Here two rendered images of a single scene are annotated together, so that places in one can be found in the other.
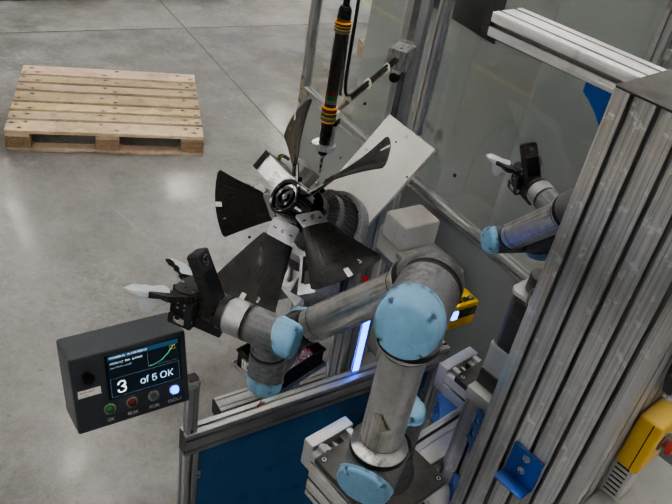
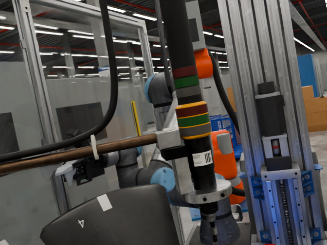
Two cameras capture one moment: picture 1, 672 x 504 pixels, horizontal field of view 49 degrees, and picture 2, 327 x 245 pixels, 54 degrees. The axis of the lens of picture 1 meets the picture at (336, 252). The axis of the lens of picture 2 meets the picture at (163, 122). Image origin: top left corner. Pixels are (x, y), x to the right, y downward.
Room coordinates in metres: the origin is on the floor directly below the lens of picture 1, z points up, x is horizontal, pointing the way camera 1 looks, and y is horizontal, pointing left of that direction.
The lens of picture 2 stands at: (2.11, 0.46, 1.58)
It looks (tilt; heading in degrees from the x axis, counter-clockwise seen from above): 4 degrees down; 244
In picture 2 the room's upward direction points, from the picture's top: 11 degrees counter-clockwise
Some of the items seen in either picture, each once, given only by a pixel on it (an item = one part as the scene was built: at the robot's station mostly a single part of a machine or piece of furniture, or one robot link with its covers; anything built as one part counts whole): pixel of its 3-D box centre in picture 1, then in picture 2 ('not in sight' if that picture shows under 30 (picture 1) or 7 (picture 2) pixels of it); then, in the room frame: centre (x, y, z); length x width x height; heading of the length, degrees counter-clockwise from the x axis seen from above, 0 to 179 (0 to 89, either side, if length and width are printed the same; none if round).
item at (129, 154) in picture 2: (554, 210); (124, 150); (1.77, -0.57, 1.43); 0.11 x 0.08 x 0.09; 21
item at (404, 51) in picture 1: (401, 56); not in sight; (2.48, -0.10, 1.53); 0.10 x 0.07 x 0.09; 162
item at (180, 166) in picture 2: (327, 130); (193, 161); (1.89, 0.09, 1.49); 0.09 x 0.07 x 0.10; 162
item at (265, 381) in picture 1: (270, 363); not in sight; (1.09, 0.09, 1.34); 0.11 x 0.08 x 0.11; 162
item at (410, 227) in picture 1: (408, 225); not in sight; (2.39, -0.25, 0.92); 0.17 x 0.16 x 0.11; 127
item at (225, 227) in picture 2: not in sight; (217, 222); (1.48, -0.54, 1.09); 0.15 x 0.15 x 0.10
